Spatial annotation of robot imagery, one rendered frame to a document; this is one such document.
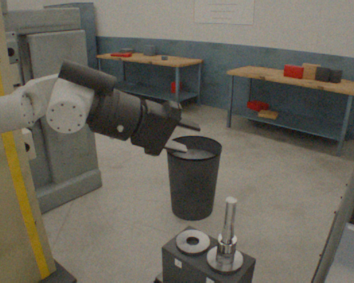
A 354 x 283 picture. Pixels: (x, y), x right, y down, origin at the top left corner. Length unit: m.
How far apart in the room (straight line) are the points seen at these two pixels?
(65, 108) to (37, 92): 0.11
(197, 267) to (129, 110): 0.43
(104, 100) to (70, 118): 0.07
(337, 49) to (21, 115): 4.55
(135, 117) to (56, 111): 0.14
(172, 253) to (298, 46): 4.41
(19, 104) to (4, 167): 1.27
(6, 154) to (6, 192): 0.22
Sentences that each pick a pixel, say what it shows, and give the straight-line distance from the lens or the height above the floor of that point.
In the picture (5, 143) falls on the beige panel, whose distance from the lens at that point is 1.77.
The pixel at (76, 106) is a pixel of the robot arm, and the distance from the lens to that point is 0.49.
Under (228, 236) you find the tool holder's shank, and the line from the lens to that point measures 0.72.
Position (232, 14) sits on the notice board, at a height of 1.69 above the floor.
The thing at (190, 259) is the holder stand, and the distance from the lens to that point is 0.79.
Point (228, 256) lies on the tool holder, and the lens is 0.75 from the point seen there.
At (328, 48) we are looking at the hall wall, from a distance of 4.84.
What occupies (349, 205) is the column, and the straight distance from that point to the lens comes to 1.05.
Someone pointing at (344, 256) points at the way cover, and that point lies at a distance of 1.09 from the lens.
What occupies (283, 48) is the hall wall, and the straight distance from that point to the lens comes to 5.02.
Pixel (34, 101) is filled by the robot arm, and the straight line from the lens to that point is 0.60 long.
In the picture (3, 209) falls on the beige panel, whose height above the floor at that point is 0.68.
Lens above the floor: 1.67
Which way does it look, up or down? 24 degrees down
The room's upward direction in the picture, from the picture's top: straight up
